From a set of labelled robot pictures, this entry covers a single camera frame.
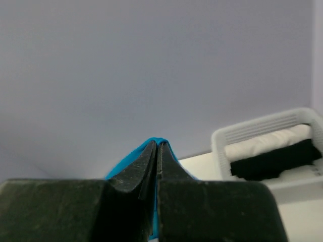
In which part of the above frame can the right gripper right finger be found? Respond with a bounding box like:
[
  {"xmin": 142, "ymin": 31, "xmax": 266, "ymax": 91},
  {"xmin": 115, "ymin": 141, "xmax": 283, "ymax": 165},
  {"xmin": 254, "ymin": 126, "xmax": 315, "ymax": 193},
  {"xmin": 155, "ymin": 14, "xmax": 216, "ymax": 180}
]
[{"xmin": 156, "ymin": 142, "xmax": 288, "ymax": 241}]

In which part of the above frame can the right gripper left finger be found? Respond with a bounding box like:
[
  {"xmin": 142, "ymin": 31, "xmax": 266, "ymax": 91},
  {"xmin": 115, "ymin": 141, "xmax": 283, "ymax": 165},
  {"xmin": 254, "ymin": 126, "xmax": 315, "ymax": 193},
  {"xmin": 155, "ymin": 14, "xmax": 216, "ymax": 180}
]
[{"xmin": 1, "ymin": 141, "xmax": 157, "ymax": 241}]

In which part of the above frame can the bright blue t-shirt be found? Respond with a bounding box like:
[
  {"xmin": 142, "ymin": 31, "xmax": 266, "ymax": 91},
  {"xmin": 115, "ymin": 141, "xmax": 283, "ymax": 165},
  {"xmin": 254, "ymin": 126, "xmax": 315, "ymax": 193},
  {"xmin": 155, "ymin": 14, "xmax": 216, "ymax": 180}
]
[{"xmin": 104, "ymin": 137, "xmax": 195, "ymax": 240}]

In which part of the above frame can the black rolled t-shirt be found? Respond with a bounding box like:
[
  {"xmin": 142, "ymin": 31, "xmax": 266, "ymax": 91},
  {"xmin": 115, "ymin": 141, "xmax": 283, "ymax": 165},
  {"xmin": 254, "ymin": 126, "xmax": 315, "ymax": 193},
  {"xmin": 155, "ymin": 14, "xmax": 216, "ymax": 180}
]
[{"xmin": 231, "ymin": 139, "xmax": 322, "ymax": 181}]

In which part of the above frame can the white perforated plastic basket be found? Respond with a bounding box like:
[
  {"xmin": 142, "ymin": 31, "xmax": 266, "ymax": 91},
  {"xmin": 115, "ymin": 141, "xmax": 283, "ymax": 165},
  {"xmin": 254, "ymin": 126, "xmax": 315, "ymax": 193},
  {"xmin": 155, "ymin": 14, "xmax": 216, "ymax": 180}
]
[{"xmin": 211, "ymin": 108, "xmax": 322, "ymax": 204}]

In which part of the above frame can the white rolled t-shirt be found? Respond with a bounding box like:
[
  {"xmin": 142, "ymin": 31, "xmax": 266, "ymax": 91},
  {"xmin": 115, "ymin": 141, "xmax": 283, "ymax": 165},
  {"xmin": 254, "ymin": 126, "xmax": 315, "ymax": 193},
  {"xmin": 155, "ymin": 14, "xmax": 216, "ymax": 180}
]
[{"xmin": 225, "ymin": 124, "xmax": 312, "ymax": 162}]

